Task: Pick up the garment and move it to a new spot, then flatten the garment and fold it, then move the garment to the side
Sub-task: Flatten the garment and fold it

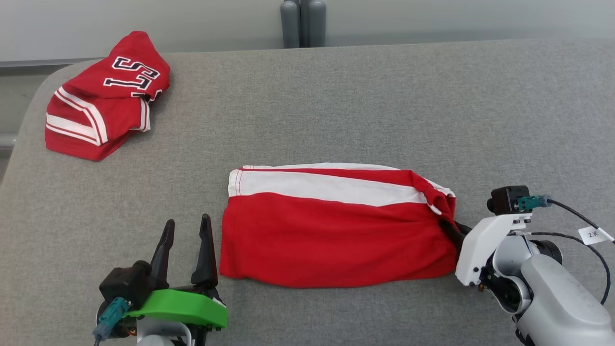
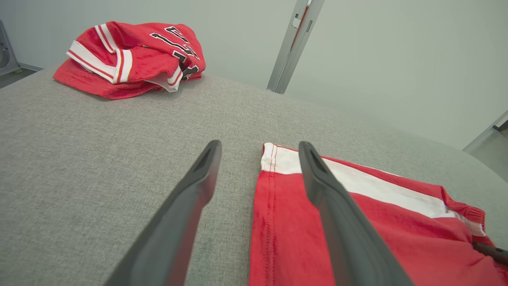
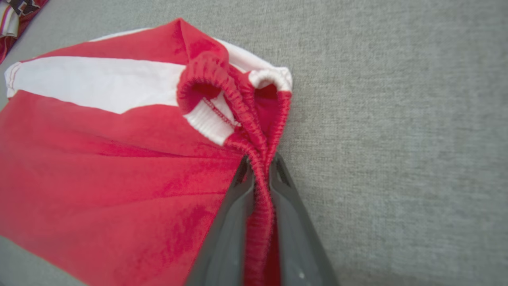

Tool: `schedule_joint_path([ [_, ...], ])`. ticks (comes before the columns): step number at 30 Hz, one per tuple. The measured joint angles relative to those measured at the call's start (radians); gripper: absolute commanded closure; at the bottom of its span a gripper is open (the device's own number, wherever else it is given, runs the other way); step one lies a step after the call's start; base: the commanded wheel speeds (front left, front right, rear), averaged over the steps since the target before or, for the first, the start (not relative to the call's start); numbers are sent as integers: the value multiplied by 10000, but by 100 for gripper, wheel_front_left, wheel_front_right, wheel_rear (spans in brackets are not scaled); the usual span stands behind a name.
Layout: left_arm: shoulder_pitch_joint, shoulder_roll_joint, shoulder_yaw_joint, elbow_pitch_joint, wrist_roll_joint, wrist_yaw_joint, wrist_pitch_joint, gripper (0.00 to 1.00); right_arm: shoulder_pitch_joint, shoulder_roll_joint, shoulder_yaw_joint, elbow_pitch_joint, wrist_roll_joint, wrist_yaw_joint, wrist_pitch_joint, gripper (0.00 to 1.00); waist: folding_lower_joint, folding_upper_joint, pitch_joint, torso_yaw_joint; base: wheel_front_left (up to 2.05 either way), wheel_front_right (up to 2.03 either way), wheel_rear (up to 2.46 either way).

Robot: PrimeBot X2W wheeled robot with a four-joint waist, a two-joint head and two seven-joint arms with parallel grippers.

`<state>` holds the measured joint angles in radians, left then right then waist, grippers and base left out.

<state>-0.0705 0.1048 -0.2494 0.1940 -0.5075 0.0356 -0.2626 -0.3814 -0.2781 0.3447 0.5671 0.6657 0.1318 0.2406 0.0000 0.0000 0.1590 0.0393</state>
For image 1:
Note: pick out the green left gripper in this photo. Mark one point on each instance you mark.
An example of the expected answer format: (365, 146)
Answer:
(187, 307)

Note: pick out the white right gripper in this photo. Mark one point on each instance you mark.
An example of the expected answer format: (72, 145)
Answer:
(480, 245)

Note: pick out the red shorts with white band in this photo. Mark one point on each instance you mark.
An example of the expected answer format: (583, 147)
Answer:
(336, 240)

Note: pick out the red jersey with black numbers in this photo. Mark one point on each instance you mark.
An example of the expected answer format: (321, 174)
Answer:
(110, 101)

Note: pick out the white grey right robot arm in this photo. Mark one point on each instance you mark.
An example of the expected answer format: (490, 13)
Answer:
(562, 307)

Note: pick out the grey metal pipe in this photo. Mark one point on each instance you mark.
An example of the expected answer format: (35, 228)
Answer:
(7, 141)

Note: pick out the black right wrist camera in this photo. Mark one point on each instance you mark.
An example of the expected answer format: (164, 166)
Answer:
(504, 199)

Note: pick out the grey metal post with feet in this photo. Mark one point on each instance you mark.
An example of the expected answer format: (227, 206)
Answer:
(302, 21)

